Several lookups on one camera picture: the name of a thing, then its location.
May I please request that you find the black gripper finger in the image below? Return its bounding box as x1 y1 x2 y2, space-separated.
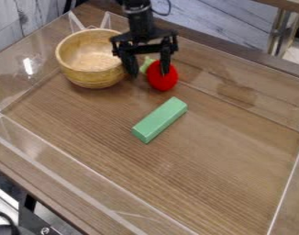
120 51 139 77
160 46 171 75

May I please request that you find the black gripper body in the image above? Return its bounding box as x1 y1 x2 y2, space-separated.
110 8 180 57

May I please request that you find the red plush strawberry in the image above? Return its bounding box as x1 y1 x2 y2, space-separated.
140 56 179 92

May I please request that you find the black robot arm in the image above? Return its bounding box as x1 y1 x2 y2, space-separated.
111 0 179 77

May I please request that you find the wooden bowl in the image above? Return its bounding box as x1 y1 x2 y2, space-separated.
55 28 127 89

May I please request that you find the green rectangular block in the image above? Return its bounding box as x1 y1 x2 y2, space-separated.
131 97 187 144

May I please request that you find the wooden table leg background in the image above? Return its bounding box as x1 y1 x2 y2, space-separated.
268 9 299 57

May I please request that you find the clear acrylic tray wall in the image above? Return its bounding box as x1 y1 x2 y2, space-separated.
0 113 198 235

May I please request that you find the black table bracket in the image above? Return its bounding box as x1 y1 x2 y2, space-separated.
19 195 62 235

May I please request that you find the black cable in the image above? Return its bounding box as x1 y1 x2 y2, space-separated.
0 210 23 235

